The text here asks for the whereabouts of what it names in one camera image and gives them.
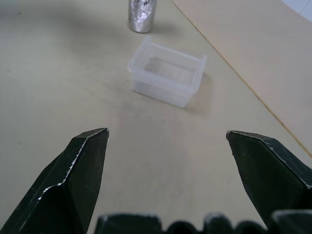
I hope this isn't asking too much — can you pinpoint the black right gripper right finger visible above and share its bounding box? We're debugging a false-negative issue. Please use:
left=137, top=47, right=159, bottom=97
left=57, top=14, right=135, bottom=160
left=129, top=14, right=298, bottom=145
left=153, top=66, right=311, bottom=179
left=226, top=130, right=312, bottom=230

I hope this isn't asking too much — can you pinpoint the clear plastic box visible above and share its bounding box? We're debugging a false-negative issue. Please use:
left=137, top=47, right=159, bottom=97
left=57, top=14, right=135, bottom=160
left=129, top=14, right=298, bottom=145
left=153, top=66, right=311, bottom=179
left=127, top=36, right=208, bottom=108

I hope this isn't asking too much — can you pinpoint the silver metal cylinder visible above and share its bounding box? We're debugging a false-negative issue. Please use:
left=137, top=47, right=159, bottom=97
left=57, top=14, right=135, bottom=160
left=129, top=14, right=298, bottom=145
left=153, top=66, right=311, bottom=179
left=127, top=0, right=157, bottom=34

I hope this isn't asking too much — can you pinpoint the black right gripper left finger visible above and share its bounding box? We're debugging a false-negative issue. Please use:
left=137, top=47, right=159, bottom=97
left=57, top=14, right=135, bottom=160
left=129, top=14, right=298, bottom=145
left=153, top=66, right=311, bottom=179
left=0, top=127, right=110, bottom=234

